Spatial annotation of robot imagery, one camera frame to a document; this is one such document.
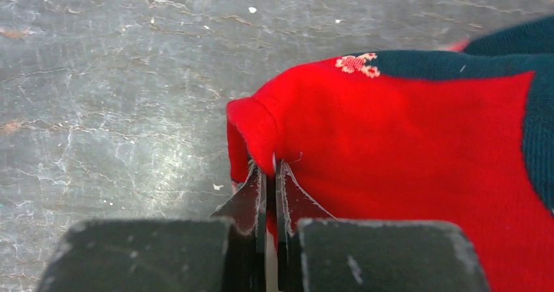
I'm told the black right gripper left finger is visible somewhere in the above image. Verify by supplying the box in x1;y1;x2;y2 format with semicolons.
37;167;266;292

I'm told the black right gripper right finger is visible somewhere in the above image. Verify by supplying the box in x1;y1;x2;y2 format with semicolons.
275;163;489;292

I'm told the pink red patterned pillowcase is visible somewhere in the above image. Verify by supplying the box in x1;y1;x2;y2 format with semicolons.
226;16;553;291

